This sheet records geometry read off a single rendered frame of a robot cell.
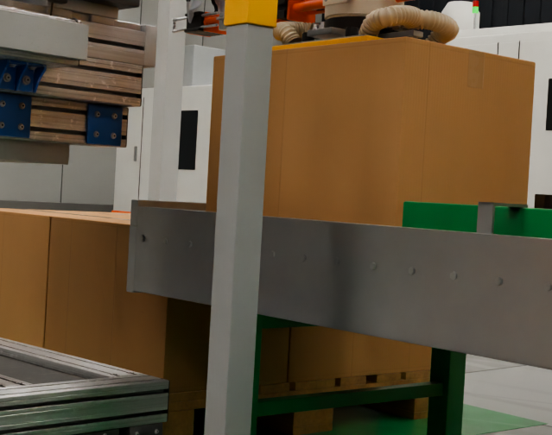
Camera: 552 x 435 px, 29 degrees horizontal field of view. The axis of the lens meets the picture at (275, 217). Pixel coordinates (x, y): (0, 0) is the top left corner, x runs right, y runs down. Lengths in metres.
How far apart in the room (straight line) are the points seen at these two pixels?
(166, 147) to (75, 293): 3.29
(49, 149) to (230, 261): 0.68
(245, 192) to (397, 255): 0.28
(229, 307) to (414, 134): 0.50
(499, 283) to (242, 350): 0.48
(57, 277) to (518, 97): 1.41
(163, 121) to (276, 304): 4.20
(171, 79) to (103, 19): 3.90
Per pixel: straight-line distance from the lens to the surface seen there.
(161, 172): 6.19
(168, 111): 6.22
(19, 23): 2.09
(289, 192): 2.26
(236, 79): 1.90
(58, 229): 3.08
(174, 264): 2.33
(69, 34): 2.15
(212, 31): 2.85
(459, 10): 11.57
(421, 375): 3.26
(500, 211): 1.83
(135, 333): 2.74
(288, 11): 2.56
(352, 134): 2.14
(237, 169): 1.87
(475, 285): 1.72
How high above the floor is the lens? 0.64
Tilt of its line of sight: 1 degrees down
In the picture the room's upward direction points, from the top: 3 degrees clockwise
